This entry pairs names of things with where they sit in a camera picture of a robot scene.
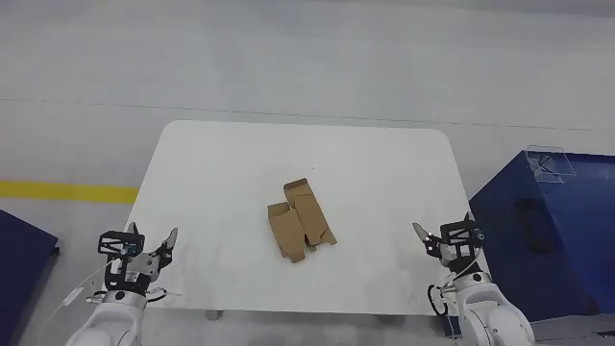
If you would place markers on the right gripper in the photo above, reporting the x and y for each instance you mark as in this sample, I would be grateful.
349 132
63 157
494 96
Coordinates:
468 276

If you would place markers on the grey table leg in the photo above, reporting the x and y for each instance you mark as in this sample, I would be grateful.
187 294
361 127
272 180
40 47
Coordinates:
214 315

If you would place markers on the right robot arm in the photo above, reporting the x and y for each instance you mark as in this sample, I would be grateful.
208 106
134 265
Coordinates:
490 319

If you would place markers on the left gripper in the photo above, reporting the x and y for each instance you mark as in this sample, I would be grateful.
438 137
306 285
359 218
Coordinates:
143 265

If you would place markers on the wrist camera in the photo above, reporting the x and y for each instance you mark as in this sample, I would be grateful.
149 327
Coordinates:
461 235
120 243

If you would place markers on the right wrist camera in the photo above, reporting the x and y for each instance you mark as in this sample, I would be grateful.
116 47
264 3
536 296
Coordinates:
461 235

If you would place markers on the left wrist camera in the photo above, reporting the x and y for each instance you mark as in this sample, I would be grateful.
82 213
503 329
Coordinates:
120 243

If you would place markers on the flat small brown carton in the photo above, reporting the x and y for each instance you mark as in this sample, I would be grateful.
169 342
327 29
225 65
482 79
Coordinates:
312 216
288 235

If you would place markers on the clear plastic stand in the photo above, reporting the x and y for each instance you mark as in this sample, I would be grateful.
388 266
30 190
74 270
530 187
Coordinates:
550 165

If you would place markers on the large blue box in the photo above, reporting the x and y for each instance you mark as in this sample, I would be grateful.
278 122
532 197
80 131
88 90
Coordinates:
567 250
21 269

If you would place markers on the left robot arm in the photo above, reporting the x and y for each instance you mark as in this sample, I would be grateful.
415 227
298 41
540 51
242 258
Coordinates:
108 327

